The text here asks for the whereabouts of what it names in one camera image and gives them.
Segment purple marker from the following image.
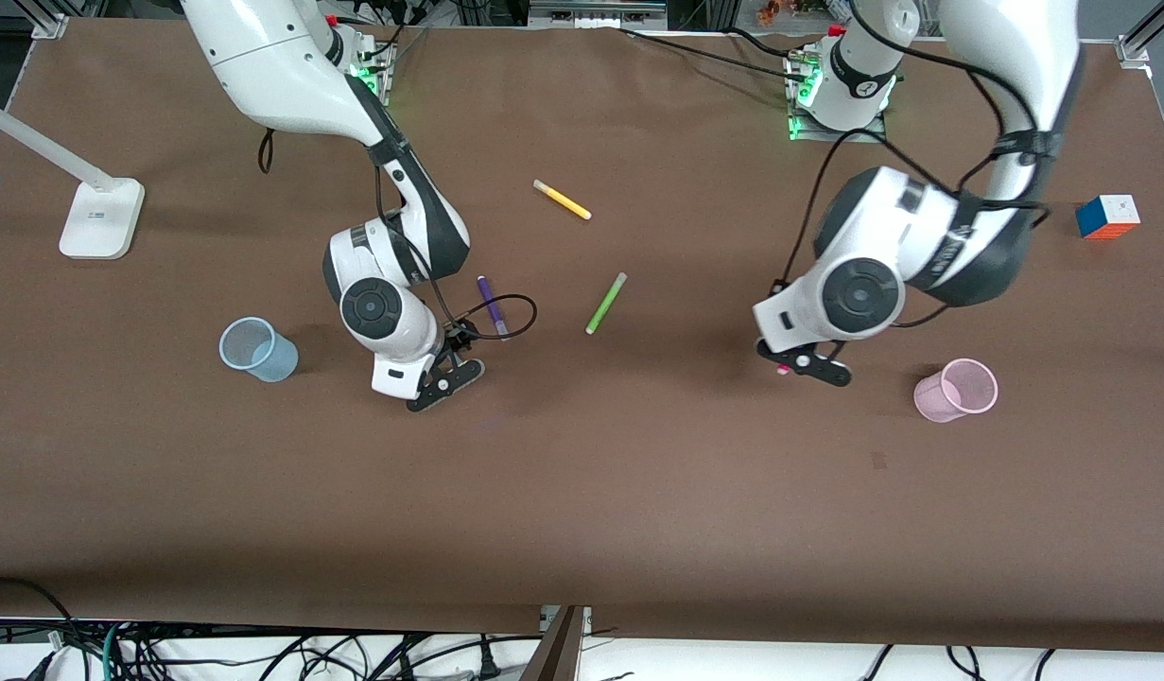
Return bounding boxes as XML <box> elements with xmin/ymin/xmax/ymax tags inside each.
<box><xmin>477</xmin><ymin>275</ymin><xmax>512</xmax><ymax>342</ymax></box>

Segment blue mesh cup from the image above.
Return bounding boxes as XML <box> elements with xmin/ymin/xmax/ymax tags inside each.
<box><xmin>218</xmin><ymin>317</ymin><xmax>300</xmax><ymax>383</ymax></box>

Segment green marker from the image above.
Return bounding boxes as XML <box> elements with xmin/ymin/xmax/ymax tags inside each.
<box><xmin>584</xmin><ymin>272</ymin><xmax>629</xmax><ymax>336</ymax></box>

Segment yellow marker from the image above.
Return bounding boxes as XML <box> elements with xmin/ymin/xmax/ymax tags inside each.
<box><xmin>532</xmin><ymin>179</ymin><xmax>593</xmax><ymax>221</ymax></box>

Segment pink mesh cup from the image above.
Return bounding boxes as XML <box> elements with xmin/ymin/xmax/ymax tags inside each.
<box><xmin>913</xmin><ymin>358</ymin><xmax>999</xmax><ymax>424</ymax></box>

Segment grey table support beam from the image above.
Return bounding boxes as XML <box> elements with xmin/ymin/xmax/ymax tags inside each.
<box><xmin>520</xmin><ymin>605</ymin><xmax>587</xmax><ymax>681</ymax></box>

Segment white desk lamp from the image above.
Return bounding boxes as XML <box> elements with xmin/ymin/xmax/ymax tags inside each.
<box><xmin>0</xmin><ymin>95</ymin><xmax>147</xmax><ymax>261</ymax></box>

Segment colourful puzzle cube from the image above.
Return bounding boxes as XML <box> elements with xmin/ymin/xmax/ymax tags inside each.
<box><xmin>1075</xmin><ymin>194</ymin><xmax>1141</xmax><ymax>240</ymax></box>

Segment grey metal box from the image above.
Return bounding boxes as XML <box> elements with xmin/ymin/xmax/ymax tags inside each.
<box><xmin>530</xmin><ymin>0</ymin><xmax>668</xmax><ymax>29</ymax></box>

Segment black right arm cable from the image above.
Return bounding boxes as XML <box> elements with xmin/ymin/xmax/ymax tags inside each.
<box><xmin>258</xmin><ymin>128</ymin><xmax>538</xmax><ymax>343</ymax></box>

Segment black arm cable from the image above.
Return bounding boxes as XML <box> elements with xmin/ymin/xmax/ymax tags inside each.
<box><xmin>258</xmin><ymin>128</ymin><xmax>538</xmax><ymax>343</ymax></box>
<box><xmin>775</xmin><ymin>0</ymin><xmax>1051</xmax><ymax>327</ymax></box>

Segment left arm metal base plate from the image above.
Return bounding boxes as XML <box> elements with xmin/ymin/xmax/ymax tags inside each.
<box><xmin>786</xmin><ymin>52</ymin><xmax>891</xmax><ymax>144</ymax></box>

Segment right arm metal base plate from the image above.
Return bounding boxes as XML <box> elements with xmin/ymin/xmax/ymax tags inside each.
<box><xmin>353</xmin><ymin>43</ymin><xmax>396</xmax><ymax>107</ymax></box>

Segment black cable on table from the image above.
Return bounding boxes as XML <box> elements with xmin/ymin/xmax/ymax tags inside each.
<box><xmin>619</xmin><ymin>26</ymin><xmax>819</xmax><ymax>81</ymax></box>

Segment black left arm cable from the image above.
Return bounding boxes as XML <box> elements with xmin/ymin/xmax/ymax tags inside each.
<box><xmin>775</xmin><ymin>0</ymin><xmax>1051</xmax><ymax>327</ymax></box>

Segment aluminium frame profile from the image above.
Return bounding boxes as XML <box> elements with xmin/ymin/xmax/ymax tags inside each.
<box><xmin>1116</xmin><ymin>0</ymin><xmax>1164</xmax><ymax>67</ymax></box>
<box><xmin>28</xmin><ymin>0</ymin><xmax>72</xmax><ymax>41</ymax></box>

